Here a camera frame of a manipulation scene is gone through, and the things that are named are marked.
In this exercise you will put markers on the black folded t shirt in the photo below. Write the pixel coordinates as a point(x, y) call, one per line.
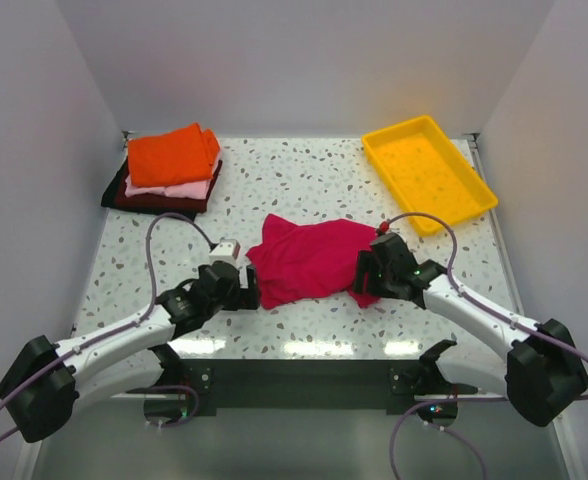
point(109, 193)

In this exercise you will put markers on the magenta t shirt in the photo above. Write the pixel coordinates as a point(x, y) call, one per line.
point(297, 262)

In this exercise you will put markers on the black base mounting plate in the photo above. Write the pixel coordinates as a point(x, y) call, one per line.
point(388, 385)

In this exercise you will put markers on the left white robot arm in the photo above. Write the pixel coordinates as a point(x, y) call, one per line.
point(50, 381)

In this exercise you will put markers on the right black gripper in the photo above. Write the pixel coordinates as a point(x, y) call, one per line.
point(367, 262)

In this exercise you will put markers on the yellow plastic tray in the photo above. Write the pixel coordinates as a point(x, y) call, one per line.
point(425, 172)

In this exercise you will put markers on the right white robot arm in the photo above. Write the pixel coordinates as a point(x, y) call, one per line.
point(532, 365)

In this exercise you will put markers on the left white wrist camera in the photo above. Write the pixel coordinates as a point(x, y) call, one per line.
point(227, 251)

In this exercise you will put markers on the pink folded t shirt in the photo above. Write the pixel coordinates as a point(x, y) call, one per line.
point(191, 190)

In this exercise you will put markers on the maroon folded t shirt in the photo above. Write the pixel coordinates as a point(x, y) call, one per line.
point(156, 204)

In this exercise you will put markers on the orange folded t shirt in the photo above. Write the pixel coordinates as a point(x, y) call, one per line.
point(186, 155)

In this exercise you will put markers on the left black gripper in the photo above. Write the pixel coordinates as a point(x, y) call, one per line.
point(245, 297)

